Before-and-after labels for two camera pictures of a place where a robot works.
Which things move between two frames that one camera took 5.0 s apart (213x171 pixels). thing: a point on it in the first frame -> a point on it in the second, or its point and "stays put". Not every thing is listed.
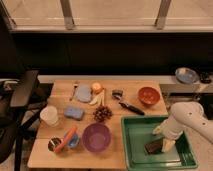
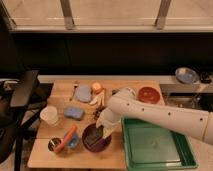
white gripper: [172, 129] -> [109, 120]
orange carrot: [67, 136] stays put
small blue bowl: [74, 140] stays put
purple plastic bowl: [96, 137] stays put
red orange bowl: [149, 95] stays put
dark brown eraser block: [154, 147] -> [93, 136]
